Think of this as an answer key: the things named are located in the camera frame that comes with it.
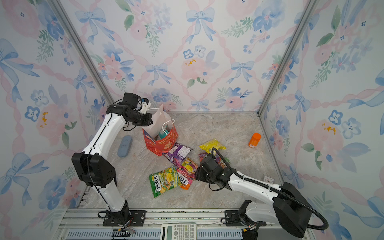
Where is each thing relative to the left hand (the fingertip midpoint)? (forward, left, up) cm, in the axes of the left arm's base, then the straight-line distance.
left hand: (152, 120), depth 84 cm
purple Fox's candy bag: (-10, -29, -22) cm, 37 cm away
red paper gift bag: (+6, -3, -8) cm, 11 cm away
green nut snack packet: (-13, -44, -22) cm, 51 cm away
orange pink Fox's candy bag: (-22, -19, -21) cm, 35 cm away
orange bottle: (-2, -62, -16) cm, 64 cm away
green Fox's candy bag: (-27, -7, -21) cm, 35 cm away
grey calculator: (-50, -17, -22) cm, 57 cm away
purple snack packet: (-10, -13, -19) cm, 25 cm away
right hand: (-24, -25, -18) cm, 39 cm away
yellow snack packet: (-3, -36, -19) cm, 41 cm away
